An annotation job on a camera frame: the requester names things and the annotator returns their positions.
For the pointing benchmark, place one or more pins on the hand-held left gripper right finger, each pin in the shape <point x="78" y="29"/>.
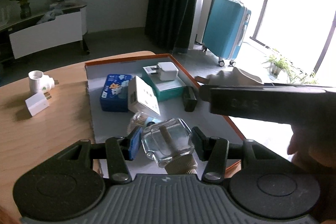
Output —
<point x="199" y="144"/>

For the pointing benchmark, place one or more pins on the potted spider plant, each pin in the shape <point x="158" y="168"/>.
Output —
<point x="278" y="64"/>

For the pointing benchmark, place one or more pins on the blue suitcase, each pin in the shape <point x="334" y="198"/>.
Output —
<point x="227" y="29"/>

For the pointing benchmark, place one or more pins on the small white rounded charger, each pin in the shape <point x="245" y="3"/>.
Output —
<point x="168" y="71"/>

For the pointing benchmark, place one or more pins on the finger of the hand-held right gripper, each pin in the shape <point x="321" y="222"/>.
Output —
<point x="204" y="94"/>

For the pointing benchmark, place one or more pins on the potted plant glass vase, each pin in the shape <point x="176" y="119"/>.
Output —
<point x="25" y="1"/>

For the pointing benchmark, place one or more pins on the blue tissue packet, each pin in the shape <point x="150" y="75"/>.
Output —
<point x="115" y="94"/>

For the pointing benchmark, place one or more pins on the blue cotton swab container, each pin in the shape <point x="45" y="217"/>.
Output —
<point x="140" y="121"/>

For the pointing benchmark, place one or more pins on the white cardboard box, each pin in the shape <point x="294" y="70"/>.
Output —
<point x="144" y="95"/>

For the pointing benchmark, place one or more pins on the small black rectangular object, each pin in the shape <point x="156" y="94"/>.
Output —
<point x="189" y="99"/>

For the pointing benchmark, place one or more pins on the white plug-in device green logo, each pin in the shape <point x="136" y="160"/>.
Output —
<point x="39" y="81"/>

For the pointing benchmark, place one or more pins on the person's right hand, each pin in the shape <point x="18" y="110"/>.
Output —
<point x="312" y="145"/>

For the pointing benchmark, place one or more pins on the clear glass liquid bottle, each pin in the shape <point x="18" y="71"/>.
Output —
<point x="168" y="141"/>

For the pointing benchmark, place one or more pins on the crumpled bag in drawer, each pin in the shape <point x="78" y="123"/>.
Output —
<point x="50" y="15"/>

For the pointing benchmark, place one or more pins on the white tv cabinet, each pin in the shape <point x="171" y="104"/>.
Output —
<point x="47" y="35"/>

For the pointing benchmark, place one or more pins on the small leafy floor plant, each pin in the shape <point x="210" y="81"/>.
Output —
<point x="302" y="77"/>

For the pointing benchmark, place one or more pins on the dark green curtain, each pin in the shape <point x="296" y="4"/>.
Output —
<point x="173" y="1"/>

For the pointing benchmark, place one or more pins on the teal cardboard box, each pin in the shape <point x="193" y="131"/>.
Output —
<point x="170" y="90"/>

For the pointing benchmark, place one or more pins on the orange box tray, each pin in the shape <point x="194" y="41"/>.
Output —
<point x="110" y="121"/>

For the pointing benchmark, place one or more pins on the white square power adapter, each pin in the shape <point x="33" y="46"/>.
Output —
<point x="38" y="104"/>

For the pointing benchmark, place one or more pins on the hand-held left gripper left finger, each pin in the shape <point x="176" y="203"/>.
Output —
<point x="134" y="145"/>

